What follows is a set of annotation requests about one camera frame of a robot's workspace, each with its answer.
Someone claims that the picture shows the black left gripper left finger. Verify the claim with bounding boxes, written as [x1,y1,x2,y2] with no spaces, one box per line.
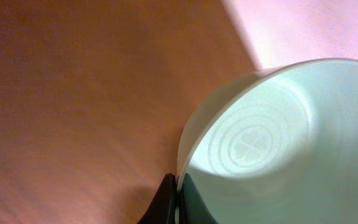
[138,173,177,224]

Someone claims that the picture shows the green bowl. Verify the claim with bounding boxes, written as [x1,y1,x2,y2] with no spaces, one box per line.
[177,58,358,223]

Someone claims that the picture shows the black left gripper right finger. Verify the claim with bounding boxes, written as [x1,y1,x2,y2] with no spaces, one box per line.
[178,174,218,224]

